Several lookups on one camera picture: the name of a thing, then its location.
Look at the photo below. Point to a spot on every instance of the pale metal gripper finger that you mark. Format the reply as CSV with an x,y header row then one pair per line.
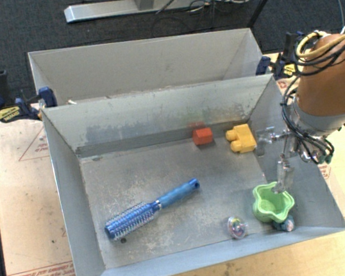
x,y
284,171
268,136

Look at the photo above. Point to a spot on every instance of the yellow toy brick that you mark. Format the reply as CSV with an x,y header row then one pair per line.
x,y
242,139

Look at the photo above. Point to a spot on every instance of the green flower-shaped cup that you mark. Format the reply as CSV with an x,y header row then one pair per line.
x,y
269,208

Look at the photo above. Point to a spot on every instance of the small teal toy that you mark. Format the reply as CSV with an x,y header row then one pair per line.
x,y
285,226

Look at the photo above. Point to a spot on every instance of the red block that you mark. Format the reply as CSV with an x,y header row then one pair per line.
x,y
202,136

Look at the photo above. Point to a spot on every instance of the clear spinning top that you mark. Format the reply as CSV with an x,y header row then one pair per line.
x,y
237,227

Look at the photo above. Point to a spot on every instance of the grey metal bin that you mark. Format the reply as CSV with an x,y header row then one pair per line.
x,y
166,183

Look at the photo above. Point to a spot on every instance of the blue hairbrush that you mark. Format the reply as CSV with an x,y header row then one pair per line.
x,y
139,215

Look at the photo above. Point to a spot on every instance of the brown cardboard board red print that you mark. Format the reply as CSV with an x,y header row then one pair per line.
x,y
27,206

